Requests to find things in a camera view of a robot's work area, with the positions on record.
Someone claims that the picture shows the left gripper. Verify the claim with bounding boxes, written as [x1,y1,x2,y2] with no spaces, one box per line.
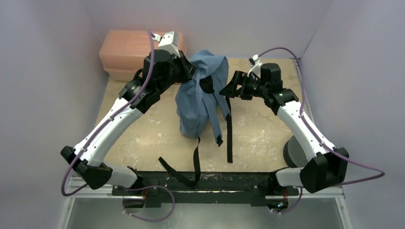
[157,50,197,94]

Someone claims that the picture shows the blue backpack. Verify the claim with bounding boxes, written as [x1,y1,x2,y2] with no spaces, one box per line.
[158,49,234,187]

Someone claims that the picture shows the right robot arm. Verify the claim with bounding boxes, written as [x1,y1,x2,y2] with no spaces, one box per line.
[220,63,349,194]

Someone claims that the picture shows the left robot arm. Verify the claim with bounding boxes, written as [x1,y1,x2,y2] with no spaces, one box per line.
[61,49,196,195]

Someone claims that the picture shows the pink plastic storage box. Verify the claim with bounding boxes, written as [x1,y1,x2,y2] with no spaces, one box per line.
[98,30,188,83]

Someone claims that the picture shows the grey tape roll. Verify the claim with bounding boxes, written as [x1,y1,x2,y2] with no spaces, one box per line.
[283,135,308,168]

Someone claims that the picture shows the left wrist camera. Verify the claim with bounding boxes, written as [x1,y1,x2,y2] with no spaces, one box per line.
[152,31,181,57]

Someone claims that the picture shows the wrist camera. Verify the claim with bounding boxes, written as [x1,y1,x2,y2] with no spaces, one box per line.
[247,54,262,77]
[152,31,181,57]

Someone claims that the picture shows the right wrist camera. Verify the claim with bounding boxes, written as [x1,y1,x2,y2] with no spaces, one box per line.
[247,54,262,77]

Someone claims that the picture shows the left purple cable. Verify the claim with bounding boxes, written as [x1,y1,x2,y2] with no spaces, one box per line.
[61,30,157,197]

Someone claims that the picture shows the purple cable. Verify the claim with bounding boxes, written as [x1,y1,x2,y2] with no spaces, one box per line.
[61,30,157,197]
[257,47,386,187]

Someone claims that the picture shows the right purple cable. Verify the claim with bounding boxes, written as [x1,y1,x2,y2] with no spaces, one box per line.
[257,47,386,187]

